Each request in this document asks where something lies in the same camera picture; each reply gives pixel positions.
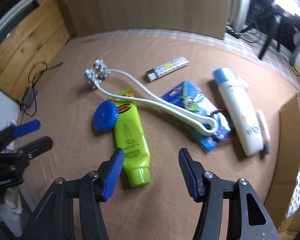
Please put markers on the grey power adapter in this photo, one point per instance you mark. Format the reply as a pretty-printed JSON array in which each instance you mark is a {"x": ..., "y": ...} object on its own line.
[{"x": 29, "y": 97}]

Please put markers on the blue round tape measure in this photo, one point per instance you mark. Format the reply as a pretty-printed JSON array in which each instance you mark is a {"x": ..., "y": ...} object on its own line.
[{"x": 103, "y": 116}]

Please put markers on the white appliance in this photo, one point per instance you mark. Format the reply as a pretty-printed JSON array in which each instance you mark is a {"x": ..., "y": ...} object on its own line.
[{"x": 240, "y": 5}]

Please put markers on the pink slim tube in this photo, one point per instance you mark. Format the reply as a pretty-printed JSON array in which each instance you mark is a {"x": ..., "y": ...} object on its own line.
[{"x": 263, "y": 125}]

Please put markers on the large cardboard sheet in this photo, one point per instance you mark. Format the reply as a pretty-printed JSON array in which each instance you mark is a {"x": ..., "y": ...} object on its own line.
[{"x": 145, "y": 5}]

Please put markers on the white bottle blue cap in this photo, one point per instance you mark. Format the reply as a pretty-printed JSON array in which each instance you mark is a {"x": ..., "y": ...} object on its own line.
[{"x": 240, "y": 115}]

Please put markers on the white window frame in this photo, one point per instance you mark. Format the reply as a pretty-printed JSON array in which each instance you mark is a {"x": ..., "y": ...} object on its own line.
[{"x": 5, "y": 27}]

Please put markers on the pine plank panel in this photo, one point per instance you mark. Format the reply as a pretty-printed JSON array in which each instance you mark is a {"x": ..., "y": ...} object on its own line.
[{"x": 27, "y": 42}]

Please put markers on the blue printed packet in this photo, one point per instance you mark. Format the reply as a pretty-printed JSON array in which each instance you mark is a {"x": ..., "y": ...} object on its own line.
[{"x": 173, "y": 96}]

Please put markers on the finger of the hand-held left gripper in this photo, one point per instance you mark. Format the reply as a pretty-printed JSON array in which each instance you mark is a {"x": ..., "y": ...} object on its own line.
[
  {"x": 38, "y": 145},
  {"x": 27, "y": 128}
]

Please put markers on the cardboard box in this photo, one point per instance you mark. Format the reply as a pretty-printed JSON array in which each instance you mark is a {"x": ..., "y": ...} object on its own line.
[{"x": 287, "y": 142}]

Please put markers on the checkered bed sheet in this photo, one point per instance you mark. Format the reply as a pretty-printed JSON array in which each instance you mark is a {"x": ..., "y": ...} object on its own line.
[{"x": 272, "y": 62}]

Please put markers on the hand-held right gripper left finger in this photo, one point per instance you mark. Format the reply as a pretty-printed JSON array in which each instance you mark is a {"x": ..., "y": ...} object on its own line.
[{"x": 112, "y": 175}]

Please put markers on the white fluffy cloth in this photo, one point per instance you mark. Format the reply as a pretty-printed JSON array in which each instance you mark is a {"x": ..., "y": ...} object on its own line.
[{"x": 5, "y": 210}]

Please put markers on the white massage roller metal balls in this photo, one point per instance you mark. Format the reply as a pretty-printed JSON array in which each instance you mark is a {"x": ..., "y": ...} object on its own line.
[{"x": 95, "y": 73}]

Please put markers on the black power strip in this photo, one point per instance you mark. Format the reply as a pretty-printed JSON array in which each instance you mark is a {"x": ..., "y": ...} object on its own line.
[{"x": 233, "y": 31}]

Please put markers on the white patterned lighter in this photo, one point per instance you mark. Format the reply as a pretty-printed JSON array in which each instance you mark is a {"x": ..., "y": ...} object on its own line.
[{"x": 170, "y": 66}]

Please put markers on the green squeeze tube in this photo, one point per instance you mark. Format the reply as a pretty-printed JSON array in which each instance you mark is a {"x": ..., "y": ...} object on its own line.
[{"x": 131, "y": 140}]

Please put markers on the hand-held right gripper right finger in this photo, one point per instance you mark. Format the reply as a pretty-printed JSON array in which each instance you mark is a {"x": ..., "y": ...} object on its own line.
[{"x": 187, "y": 175}]

